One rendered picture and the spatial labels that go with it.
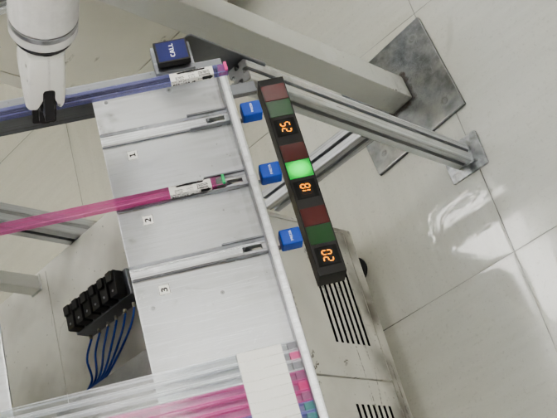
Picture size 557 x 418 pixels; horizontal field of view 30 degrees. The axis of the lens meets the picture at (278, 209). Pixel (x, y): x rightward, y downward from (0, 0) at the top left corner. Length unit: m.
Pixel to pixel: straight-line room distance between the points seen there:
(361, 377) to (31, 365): 0.62
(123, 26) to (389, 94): 0.79
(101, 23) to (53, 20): 1.41
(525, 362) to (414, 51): 0.71
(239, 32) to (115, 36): 0.84
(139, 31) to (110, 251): 0.95
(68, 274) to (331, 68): 0.65
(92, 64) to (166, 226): 1.36
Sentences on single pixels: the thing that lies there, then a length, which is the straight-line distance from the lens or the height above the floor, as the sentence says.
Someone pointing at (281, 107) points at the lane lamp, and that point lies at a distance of 1.57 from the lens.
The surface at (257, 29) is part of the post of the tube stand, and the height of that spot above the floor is 0.48.
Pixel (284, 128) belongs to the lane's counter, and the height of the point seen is 0.66.
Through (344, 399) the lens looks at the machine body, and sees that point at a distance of 1.92.
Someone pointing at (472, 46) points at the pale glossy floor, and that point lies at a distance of 2.21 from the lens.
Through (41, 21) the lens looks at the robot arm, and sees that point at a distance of 1.25.
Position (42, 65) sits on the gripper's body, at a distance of 1.30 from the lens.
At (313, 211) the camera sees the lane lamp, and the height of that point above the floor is 0.65.
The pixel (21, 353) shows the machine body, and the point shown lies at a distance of 2.07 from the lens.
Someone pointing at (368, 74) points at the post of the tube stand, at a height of 0.15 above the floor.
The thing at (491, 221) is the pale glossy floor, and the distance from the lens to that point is 2.08.
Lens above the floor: 1.72
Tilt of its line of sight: 45 degrees down
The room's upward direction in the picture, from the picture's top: 76 degrees counter-clockwise
